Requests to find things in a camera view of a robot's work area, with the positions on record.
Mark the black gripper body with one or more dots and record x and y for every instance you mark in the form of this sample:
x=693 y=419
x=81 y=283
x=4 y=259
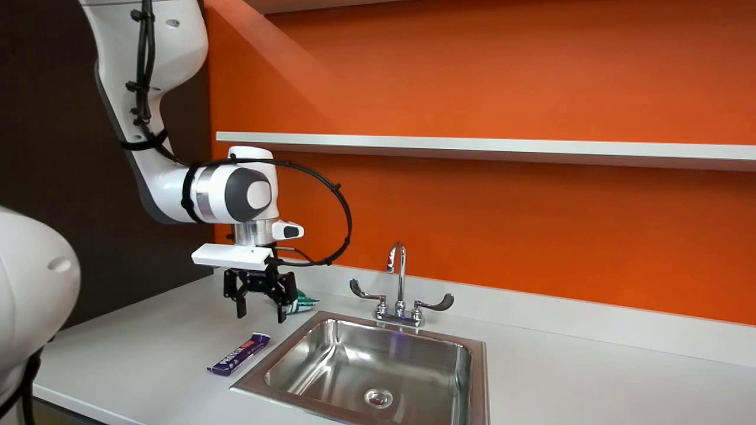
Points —
x=260 y=283

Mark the round metal sink drain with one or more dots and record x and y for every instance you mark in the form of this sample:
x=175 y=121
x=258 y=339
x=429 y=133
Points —
x=380 y=398

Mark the purple protein bar packet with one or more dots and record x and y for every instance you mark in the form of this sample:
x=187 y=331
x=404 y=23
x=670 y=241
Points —
x=240 y=355

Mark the dark cabinet side panel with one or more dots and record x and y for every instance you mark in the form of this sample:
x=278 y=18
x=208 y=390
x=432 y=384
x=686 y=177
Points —
x=55 y=156

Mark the green snack packet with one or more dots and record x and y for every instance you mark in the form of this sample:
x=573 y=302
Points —
x=306 y=302

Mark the high wall shelf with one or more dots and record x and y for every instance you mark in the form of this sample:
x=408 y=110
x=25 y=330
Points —
x=316 y=5

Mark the white wall shelf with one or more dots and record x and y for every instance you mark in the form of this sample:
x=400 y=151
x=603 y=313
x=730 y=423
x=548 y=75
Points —
x=487 y=151

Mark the stainless steel sink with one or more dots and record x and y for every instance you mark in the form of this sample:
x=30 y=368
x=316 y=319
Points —
x=369 y=370

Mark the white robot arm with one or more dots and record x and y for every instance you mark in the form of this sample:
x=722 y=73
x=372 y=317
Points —
x=169 y=186

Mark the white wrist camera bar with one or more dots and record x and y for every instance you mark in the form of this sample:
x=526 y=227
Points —
x=230 y=256

